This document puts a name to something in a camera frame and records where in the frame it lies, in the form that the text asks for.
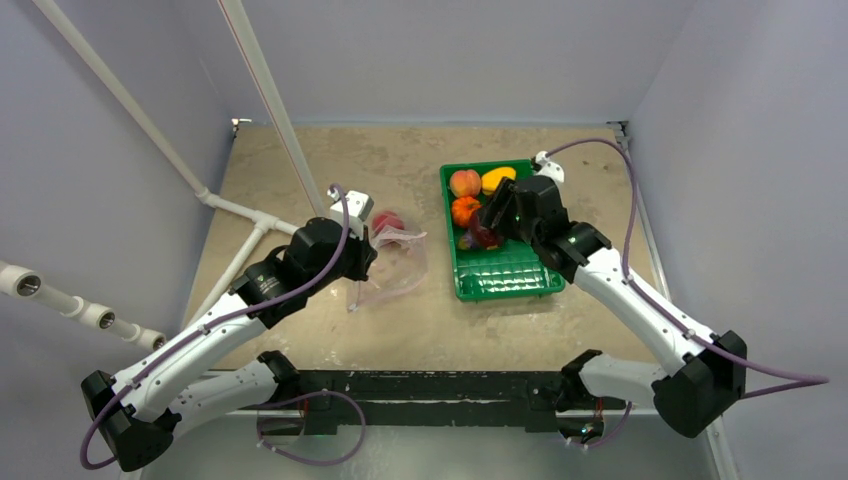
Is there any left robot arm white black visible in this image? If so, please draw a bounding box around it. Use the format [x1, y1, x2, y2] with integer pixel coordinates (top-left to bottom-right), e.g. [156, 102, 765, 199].
[79, 215, 377, 472]

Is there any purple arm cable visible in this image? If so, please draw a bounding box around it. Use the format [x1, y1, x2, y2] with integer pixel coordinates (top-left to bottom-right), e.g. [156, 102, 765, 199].
[544, 137, 831, 400]
[79, 183, 352, 472]

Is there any yellow toy bell pepper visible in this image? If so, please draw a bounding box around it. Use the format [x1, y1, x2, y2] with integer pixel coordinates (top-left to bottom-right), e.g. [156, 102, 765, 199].
[480, 166, 516, 196]

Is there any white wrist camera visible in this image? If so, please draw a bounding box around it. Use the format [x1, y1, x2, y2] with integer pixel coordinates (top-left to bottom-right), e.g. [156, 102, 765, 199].
[327, 188, 374, 239]
[531, 151, 565, 184]

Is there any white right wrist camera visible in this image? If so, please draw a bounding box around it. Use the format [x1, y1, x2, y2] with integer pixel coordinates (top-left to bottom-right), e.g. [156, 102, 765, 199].
[531, 151, 565, 184]

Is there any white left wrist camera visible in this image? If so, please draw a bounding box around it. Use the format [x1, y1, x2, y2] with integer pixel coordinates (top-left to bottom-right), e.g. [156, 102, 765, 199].
[327, 188, 374, 239]

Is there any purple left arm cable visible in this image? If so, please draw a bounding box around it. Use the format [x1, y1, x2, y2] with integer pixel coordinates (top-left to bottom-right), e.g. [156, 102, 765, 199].
[79, 183, 352, 472]

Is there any orange toy pumpkin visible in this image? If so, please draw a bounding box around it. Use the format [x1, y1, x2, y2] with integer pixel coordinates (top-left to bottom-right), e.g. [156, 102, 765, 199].
[450, 196, 482, 229]

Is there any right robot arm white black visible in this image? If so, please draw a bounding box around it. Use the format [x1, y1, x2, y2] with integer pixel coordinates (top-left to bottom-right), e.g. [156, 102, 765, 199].
[477, 176, 747, 438]

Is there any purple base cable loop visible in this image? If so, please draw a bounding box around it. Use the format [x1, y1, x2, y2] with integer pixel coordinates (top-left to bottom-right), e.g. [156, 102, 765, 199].
[255, 390, 368, 468]

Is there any white pvc pipe frame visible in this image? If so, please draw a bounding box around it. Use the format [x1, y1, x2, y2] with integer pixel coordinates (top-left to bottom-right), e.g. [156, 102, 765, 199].
[1, 1, 326, 351]

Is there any clear pink zip top bag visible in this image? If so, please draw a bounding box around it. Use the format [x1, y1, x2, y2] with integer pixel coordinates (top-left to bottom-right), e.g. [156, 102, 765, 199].
[346, 214, 428, 312]

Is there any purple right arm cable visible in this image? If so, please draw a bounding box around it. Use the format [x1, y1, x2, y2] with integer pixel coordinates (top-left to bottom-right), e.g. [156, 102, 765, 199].
[544, 137, 831, 400]

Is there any red toy tomato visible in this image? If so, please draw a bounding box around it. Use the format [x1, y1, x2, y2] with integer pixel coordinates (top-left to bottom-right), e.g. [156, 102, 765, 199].
[371, 210, 406, 248]

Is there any toy peach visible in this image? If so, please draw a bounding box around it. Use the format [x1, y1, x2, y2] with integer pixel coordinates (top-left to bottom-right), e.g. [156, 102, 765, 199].
[448, 169, 482, 198]

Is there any dark red toy apple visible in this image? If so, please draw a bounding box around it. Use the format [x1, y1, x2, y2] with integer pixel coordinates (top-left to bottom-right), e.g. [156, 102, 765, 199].
[469, 227, 505, 250]

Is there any green plastic tray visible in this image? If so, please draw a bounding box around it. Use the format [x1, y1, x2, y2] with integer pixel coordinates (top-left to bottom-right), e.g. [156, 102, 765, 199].
[439, 159, 566, 302]

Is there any purple toy eggplant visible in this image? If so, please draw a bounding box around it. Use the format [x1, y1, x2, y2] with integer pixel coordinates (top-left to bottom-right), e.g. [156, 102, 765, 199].
[456, 230, 479, 251]

